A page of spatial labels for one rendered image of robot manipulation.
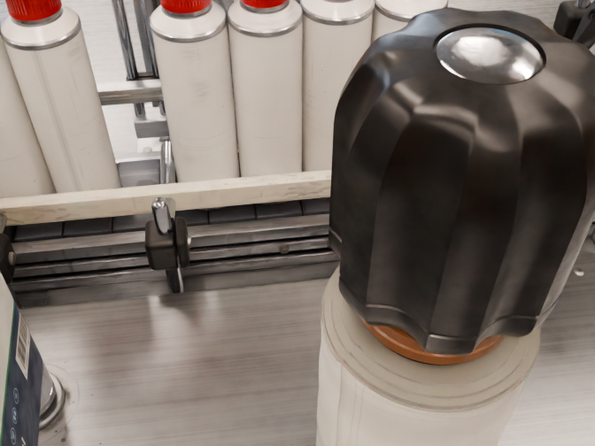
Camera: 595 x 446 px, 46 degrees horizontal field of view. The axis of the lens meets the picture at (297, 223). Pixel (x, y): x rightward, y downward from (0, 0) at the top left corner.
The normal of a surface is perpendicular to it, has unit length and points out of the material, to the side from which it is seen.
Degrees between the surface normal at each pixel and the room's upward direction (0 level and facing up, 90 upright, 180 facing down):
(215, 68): 90
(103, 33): 0
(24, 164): 90
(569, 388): 0
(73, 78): 90
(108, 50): 0
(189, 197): 90
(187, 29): 45
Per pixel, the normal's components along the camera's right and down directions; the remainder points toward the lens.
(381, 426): -0.50, 0.63
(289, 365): 0.00, -0.69
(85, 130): 0.66, 0.55
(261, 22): -0.02, -0.04
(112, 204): 0.13, 0.72
